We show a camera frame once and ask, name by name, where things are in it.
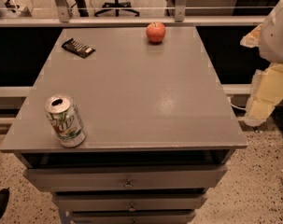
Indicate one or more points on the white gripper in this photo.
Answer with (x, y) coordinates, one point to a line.
(277, 36)

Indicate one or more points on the red apple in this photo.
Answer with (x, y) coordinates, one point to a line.
(156, 32)

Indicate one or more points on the black rxbar chocolate wrapper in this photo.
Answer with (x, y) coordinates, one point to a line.
(77, 48)

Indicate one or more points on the grey drawer cabinet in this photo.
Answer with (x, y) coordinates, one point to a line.
(159, 128)

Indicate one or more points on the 7up soda can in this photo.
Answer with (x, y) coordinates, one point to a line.
(62, 113)

